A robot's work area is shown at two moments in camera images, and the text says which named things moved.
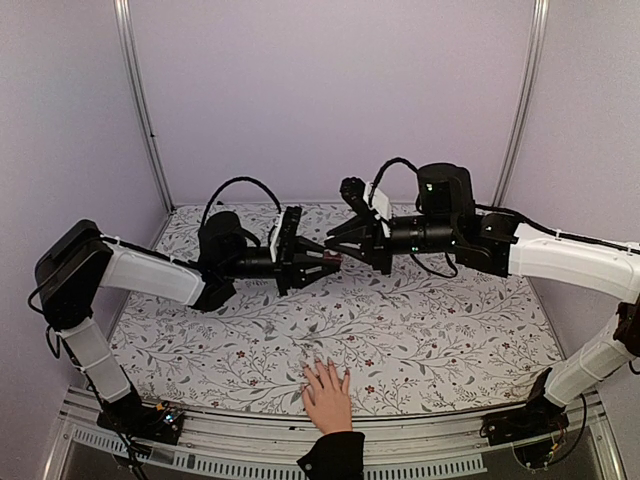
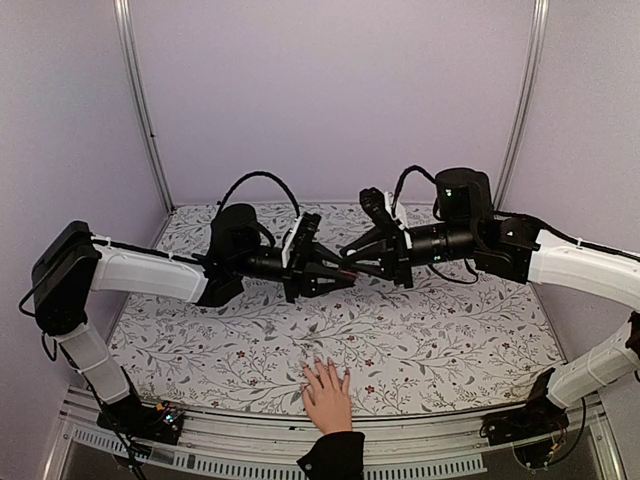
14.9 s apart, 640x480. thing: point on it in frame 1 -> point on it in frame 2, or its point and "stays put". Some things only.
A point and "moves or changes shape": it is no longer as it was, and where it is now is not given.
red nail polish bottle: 331,257 moves or changes shape
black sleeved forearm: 335,456 stays put
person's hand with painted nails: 327,400 stays put
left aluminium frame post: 127,45 stays put
